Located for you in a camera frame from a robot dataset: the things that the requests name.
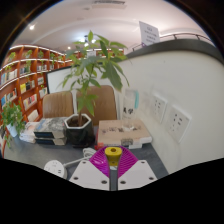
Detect black ceiling chandelier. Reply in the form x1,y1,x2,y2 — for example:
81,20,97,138
78,33,99,48

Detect dark book with red spine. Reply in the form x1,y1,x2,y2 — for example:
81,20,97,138
94,141,153,151

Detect round white power strip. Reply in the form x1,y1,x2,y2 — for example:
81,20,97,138
43,159,68,180

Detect white wall socket panel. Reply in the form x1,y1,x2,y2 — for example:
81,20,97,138
166,104,192,144
150,94,168,124

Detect tan-cover book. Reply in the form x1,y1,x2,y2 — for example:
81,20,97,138
97,119,153,147

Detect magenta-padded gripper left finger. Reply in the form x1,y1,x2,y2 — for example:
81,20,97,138
68,145,115,192

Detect black track light rail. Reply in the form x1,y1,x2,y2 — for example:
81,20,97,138
131,32,214,52

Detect ceiling air vent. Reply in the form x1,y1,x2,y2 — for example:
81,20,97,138
90,0,128,9

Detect leafy plant in white pot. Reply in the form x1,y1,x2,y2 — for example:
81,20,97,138
0,101,27,148

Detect white book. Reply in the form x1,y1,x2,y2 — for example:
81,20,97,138
19,133,37,144
20,121,40,138

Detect recessed ceiling lights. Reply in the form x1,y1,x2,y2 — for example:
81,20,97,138
29,23,73,51

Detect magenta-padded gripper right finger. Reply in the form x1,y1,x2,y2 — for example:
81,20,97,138
113,145,158,192

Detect tall plant in black pot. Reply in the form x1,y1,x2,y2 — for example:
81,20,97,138
61,30,130,148

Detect white standing sign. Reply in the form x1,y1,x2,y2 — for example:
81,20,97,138
138,20,161,47

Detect coiled white power cable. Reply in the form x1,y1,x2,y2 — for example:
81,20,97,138
63,147,98,169

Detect orange wooden shelf unit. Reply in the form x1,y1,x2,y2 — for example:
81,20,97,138
0,44,74,158

